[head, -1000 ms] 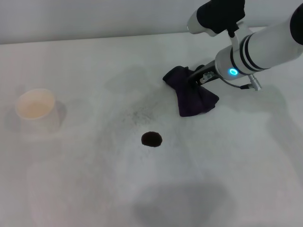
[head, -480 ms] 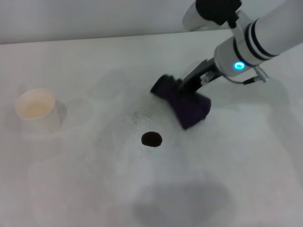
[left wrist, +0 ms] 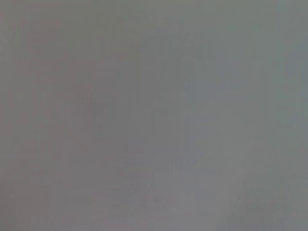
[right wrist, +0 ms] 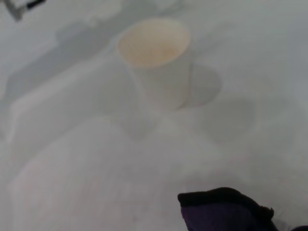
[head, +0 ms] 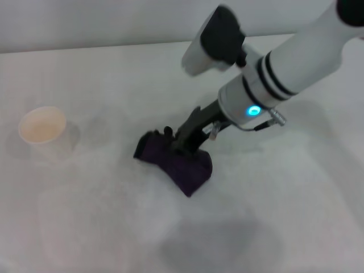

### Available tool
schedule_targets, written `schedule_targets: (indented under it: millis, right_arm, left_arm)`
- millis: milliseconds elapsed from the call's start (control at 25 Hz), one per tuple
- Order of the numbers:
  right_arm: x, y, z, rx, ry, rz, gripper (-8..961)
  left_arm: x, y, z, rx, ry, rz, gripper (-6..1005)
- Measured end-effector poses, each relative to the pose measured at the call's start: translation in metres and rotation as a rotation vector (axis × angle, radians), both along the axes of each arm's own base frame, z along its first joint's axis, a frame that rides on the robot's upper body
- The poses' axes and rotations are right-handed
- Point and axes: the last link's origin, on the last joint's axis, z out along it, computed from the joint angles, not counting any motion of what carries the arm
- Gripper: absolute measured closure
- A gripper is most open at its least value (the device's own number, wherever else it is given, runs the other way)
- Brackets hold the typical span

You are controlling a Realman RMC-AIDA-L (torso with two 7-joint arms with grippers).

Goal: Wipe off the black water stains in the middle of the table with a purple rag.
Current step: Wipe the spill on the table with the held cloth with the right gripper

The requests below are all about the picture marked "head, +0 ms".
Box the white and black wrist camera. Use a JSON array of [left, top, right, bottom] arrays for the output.
[[181, 5, 247, 77]]

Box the clear network cable plug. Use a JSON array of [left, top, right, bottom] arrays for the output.
[[208, 121, 222, 142]]

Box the grey cable with metal connector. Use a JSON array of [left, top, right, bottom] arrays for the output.
[[235, 107, 287, 132]]

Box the dark purple rag with loop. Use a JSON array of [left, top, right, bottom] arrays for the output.
[[133, 126, 214, 198]]

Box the white paper cup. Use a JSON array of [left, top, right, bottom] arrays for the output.
[[18, 106, 72, 162]]

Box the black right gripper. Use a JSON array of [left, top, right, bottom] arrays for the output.
[[169, 100, 229, 155]]

